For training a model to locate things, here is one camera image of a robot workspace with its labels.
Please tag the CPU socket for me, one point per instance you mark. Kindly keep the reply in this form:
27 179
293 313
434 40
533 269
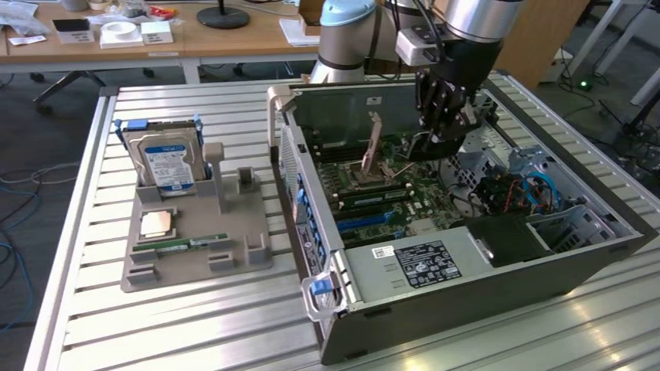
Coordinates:
355 172

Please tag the white cube box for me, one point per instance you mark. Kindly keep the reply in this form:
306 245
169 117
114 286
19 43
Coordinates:
157 33

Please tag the wooden desk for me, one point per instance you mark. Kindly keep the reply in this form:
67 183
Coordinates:
233 42
51 54

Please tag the white desk frame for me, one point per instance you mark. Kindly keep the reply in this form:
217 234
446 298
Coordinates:
622 38

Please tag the grey metal disk bay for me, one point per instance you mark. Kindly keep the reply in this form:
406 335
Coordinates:
573 228

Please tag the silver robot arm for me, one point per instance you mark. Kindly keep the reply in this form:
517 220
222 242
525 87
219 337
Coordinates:
341 38

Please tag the green motherboard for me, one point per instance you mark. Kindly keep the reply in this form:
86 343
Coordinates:
429 193

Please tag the open dark PC case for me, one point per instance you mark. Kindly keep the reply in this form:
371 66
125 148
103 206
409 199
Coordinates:
465 301

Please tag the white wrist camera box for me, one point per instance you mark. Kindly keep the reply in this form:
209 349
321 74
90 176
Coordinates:
413 46

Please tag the blue disk caddy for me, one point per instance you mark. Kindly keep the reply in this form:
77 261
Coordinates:
135 125

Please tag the black round lamp base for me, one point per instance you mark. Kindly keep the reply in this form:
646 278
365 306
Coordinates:
222 19

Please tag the black graphics card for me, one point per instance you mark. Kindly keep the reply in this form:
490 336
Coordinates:
373 147

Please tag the wooden cabinet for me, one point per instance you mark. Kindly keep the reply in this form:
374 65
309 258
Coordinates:
542 46

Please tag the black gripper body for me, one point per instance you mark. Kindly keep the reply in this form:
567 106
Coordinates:
470 69

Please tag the hard disk with blue label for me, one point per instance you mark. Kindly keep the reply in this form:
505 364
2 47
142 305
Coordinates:
165 162

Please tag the perforated metal drive cage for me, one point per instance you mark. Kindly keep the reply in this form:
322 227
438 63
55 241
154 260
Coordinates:
479 170

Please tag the clear plastic bag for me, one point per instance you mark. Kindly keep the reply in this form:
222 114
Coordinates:
21 15

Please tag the white paper stack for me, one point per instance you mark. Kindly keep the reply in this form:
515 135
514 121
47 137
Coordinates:
299 36

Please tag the grey power supply unit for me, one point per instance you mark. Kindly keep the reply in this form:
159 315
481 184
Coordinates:
371 278

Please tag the white box with black top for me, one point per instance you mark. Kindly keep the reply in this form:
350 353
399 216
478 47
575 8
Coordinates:
75 35

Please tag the white tape roll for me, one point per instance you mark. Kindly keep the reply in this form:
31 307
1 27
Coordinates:
107 29

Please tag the RAM stick with white label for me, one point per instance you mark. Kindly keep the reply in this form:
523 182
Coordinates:
377 199

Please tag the blue case latch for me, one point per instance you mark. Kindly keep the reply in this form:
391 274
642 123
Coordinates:
319 288

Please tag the white paper slip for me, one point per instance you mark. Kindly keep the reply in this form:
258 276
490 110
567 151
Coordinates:
29 39

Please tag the brown cardboard box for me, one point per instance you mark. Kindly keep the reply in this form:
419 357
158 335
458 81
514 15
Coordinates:
310 11

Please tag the dark grey pouch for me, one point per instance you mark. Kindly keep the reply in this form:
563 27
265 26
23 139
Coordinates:
135 12

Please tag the black chair base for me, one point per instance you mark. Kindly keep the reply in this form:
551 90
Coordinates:
67 83

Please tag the grey cup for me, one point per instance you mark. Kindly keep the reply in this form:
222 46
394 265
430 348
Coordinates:
75 4

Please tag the red packet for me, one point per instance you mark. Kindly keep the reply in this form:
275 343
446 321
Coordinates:
162 13

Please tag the silver CPU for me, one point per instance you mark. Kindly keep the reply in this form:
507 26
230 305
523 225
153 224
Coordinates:
157 223

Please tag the grey plastic parts rack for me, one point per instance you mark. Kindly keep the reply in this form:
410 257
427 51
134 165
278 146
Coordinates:
206 230

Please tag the green RAM stick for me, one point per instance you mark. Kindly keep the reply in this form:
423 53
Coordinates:
175 244

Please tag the flat white box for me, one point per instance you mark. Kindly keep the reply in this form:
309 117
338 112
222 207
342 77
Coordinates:
122 42

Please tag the blue expansion slot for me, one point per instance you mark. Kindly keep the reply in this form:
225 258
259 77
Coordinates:
361 223

